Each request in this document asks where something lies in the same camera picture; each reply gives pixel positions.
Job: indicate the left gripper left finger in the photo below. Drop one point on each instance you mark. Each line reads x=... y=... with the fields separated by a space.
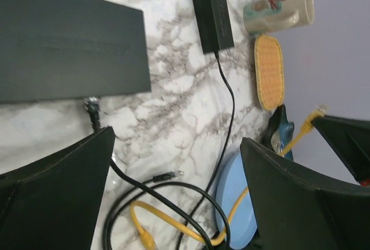
x=53 y=203

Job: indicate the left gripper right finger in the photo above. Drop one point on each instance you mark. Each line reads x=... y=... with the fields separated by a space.
x=299 y=208

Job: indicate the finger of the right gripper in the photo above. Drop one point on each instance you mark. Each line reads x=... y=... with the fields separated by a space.
x=349 y=139

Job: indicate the black network switch box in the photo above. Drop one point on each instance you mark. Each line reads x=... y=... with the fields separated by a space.
x=71 y=49

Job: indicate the black power adapter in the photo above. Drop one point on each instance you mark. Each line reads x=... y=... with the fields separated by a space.
x=214 y=25

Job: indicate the blue plastic plate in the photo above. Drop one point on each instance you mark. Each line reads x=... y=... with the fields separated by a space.
x=232 y=183

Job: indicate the blue star-shaped dish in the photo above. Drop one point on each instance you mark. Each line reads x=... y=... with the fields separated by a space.
x=279 y=131

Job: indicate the yellow woven mat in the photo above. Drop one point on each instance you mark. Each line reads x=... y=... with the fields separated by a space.
x=269 y=72

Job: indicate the cream ceramic mug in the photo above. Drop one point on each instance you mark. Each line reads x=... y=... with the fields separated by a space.
x=265 y=16

